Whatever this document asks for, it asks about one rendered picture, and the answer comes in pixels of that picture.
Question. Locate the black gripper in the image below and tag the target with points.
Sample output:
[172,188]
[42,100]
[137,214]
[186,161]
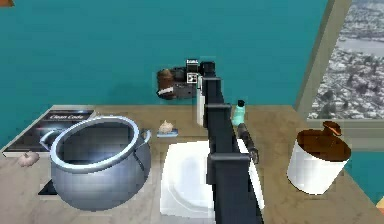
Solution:
[184,89]

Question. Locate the brown mug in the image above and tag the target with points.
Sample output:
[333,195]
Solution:
[165,79]

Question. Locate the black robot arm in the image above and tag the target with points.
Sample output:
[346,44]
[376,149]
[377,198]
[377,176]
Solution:
[226,173]

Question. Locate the pale garlic bulb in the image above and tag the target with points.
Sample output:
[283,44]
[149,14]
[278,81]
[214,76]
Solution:
[166,126]
[28,159]

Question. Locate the white upright cylinder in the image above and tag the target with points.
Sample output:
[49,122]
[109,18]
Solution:
[200,106]

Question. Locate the blue sponge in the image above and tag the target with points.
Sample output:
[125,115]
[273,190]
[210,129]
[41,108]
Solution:
[168,134]

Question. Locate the teal bottle with black cap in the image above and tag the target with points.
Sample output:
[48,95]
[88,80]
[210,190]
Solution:
[238,115]

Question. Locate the white square plate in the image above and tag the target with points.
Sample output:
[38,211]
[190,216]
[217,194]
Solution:
[186,180]

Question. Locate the dark brown pepper mill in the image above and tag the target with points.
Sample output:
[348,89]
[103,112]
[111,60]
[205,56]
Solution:
[248,141]

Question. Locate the silver cooking pot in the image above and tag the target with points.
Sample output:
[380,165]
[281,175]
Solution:
[100,173]

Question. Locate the black book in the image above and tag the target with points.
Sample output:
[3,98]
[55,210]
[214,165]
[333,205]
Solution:
[40,130]

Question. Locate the black flat slab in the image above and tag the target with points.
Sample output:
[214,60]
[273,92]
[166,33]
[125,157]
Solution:
[48,190]

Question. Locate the white plant pot with soil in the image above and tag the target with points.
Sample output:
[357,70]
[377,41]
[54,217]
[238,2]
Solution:
[316,166]

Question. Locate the window with grey frame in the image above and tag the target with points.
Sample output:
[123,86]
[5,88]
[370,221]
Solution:
[353,66]

